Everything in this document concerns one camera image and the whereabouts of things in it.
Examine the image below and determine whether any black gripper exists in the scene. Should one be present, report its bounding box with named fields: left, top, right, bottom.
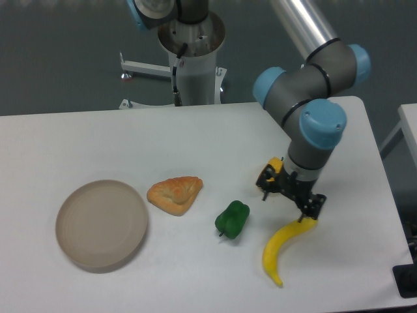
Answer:
left=255, top=164, right=327, bottom=222

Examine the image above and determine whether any green bell pepper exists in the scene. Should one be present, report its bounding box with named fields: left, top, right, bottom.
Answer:
left=214, top=200, right=250, bottom=239

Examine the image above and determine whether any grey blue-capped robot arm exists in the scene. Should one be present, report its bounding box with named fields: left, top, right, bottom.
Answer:
left=127, top=1, right=371, bottom=219

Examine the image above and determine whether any yellow bell pepper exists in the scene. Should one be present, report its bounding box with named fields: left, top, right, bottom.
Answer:
left=256, top=157, right=283, bottom=189

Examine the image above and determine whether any yellow banana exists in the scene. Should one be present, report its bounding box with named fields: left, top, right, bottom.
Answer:
left=262, top=218, right=318, bottom=287

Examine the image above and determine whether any golden pastry bread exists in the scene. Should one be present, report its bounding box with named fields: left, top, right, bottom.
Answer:
left=147, top=176, right=203, bottom=216

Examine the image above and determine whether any white side table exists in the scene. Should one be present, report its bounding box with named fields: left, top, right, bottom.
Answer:
left=379, top=103, right=417, bottom=165

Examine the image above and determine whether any black box at table edge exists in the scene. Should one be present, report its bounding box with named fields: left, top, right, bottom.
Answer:
left=392, top=263, right=416, bottom=299

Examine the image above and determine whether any beige round plate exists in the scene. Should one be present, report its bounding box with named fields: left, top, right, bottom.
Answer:
left=55, top=180, right=149, bottom=273

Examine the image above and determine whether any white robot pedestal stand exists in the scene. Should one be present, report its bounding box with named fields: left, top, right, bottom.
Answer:
left=120, top=11, right=227, bottom=106

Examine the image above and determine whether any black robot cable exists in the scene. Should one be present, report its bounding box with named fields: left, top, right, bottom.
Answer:
left=171, top=42, right=188, bottom=107

